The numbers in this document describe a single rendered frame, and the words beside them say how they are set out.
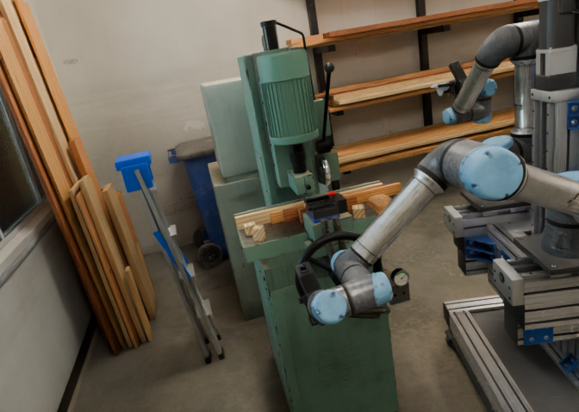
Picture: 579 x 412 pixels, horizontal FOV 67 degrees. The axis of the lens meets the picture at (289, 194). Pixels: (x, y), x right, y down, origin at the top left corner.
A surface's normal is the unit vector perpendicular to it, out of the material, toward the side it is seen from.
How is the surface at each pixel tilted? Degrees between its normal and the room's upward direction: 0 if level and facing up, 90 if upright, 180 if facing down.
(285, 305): 90
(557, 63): 90
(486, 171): 87
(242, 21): 90
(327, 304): 61
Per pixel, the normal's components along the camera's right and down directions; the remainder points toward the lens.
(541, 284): -0.02, 0.32
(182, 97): 0.23, 0.26
